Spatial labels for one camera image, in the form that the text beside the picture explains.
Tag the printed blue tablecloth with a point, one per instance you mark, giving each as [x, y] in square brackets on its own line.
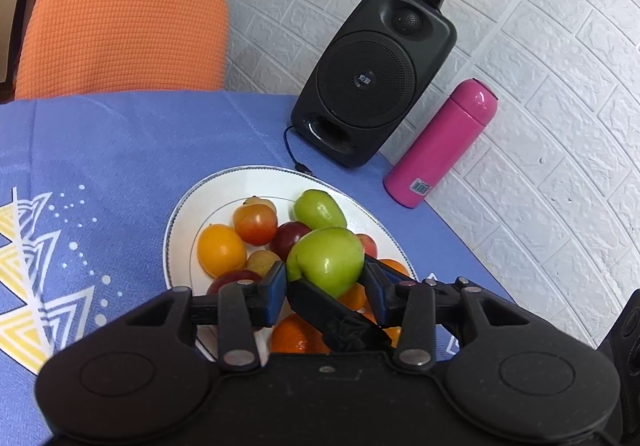
[125, 150]

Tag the white plate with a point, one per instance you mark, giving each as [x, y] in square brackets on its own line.
[200, 206]

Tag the round orange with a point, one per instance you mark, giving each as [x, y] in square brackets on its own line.
[395, 268]

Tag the small brown fruit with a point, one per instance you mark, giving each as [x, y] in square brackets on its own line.
[260, 202]
[262, 263]

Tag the small dark red plum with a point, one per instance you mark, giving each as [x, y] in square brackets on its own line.
[289, 240]

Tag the small orange tangerine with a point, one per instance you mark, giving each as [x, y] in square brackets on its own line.
[354, 298]

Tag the pink bottle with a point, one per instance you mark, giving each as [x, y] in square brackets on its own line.
[440, 140]

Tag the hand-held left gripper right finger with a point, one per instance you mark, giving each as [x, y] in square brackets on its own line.
[380, 291]

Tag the orange chair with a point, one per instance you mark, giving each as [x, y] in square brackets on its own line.
[120, 25]

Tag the black speaker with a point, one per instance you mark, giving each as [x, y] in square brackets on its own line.
[370, 75]

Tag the red green plum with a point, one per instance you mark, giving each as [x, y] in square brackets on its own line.
[255, 224]

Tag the yellow orange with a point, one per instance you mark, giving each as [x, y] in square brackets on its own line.
[221, 250]

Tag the large dark red plum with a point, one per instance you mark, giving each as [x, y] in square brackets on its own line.
[227, 279]

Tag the green jujube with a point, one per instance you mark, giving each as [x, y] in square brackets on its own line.
[320, 210]
[325, 258]

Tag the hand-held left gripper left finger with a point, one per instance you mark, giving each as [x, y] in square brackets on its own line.
[276, 296]

